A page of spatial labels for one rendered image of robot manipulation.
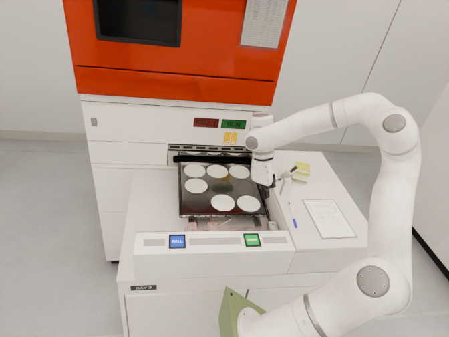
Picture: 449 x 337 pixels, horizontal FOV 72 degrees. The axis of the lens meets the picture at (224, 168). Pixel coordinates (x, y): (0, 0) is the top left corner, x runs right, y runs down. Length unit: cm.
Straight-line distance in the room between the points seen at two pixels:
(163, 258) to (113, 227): 88
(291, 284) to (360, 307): 56
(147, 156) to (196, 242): 61
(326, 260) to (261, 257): 26
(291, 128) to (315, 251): 45
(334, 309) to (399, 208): 29
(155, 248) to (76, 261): 128
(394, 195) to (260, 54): 74
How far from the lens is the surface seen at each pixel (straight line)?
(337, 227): 128
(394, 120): 89
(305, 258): 120
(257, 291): 130
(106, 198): 175
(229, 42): 127
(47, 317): 213
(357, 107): 103
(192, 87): 132
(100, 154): 157
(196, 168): 148
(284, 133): 104
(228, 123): 146
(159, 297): 125
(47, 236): 249
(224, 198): 134
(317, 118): 105
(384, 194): 88
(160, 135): 148
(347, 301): 81
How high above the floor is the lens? 179
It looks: 36 degrees down
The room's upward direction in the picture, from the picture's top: 9 degrees clockwise
